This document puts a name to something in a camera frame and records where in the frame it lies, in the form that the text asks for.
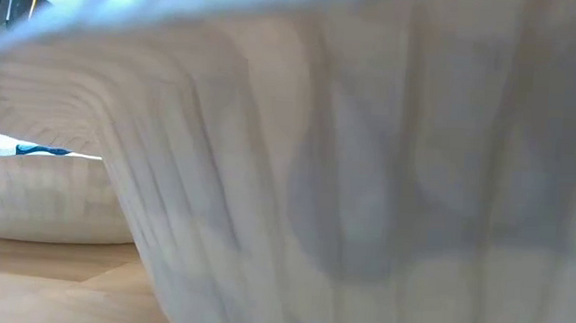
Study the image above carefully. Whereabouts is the blue patterned white paper bowl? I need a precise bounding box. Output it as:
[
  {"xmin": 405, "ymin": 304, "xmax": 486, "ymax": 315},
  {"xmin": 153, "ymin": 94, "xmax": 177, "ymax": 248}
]
[
  {"xmin": 0, "ymin": 131, "xmax": 143, "ymax": 249},
  {"xmin": 0, "ymin": 0, "xmax": 576, "ymax": 323}
]

